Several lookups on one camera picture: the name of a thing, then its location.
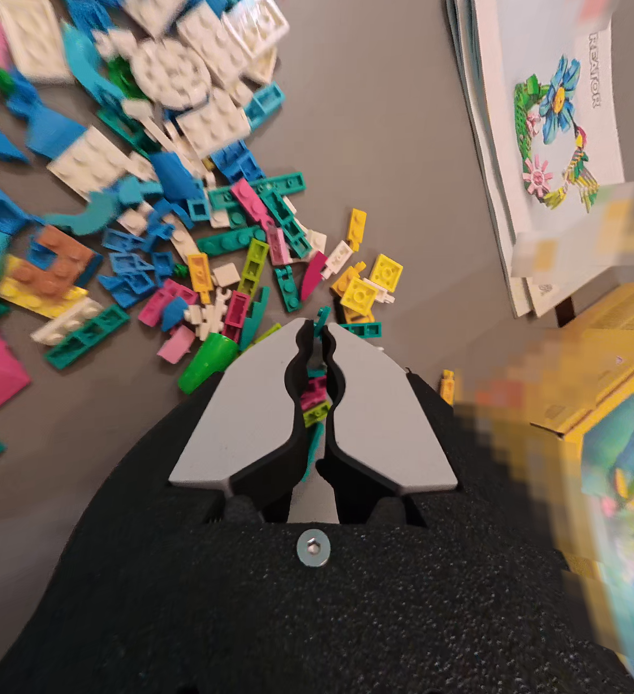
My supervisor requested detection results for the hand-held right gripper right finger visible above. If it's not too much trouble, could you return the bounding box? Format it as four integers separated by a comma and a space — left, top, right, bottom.
316, 322, 460, 524

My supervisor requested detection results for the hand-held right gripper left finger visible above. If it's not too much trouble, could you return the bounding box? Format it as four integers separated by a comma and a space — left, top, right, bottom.
168, 318, 315, 524

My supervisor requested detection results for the teal toy brick piece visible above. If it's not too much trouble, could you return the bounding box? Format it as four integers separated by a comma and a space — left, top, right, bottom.
311, 305, 333, 348

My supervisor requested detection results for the pile of colourful toy bricks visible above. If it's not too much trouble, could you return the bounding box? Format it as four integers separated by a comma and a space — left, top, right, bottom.
0, 0, 404, 472

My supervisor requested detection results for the yellow toy set box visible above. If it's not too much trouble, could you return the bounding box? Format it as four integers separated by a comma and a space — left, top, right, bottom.
528, 282, 634, 694

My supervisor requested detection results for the green round toy cone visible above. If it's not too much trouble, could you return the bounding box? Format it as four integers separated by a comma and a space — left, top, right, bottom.
177, 332, 241, 395

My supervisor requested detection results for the flat instruction booklet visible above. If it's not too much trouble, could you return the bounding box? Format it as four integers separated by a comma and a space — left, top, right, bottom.
446, 0, 629, 319

